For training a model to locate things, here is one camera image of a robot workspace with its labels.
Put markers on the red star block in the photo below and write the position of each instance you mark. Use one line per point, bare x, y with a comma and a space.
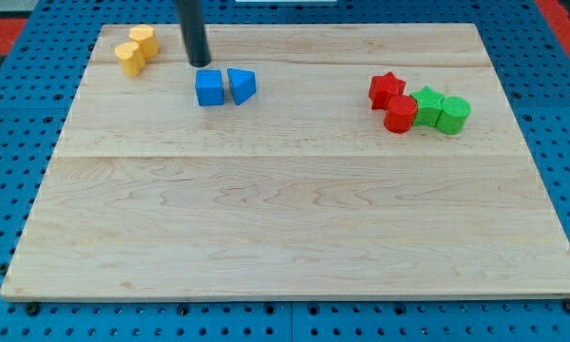
383, 88

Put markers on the green star block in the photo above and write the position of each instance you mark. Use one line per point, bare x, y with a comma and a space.
429, 106

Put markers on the wooden board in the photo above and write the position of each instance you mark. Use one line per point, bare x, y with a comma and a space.
300, 193

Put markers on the blue triangle block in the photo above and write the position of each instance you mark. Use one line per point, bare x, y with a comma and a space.
242, 84

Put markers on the blue cube block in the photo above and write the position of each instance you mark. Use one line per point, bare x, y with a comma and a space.
209, 87

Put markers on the red cylinder block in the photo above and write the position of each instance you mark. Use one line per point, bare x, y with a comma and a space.
400, 114

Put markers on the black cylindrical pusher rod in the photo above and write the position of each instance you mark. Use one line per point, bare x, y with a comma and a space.
193, 32

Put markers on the green cylinder block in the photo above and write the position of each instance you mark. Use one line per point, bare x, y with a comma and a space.
454, 113

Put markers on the yellow heart block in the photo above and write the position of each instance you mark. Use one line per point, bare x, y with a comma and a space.
130, 58

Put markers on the yellow hexagon block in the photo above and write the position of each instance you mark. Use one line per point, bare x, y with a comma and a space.
146, 37

